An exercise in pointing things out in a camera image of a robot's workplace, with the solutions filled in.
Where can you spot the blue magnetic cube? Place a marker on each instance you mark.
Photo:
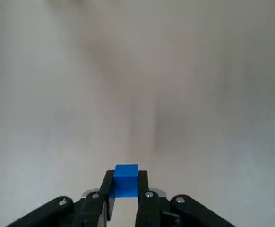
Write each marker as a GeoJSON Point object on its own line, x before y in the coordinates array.
{"type": "Point", "coordinates": [125, 179]}

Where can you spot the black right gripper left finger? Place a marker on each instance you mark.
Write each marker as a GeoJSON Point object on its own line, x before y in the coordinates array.
{"type": "Point", "coordinates": [88, 210]}

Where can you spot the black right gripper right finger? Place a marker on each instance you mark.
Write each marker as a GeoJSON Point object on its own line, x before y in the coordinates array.
{"type": "Point", "coordinates": [156, 210]}

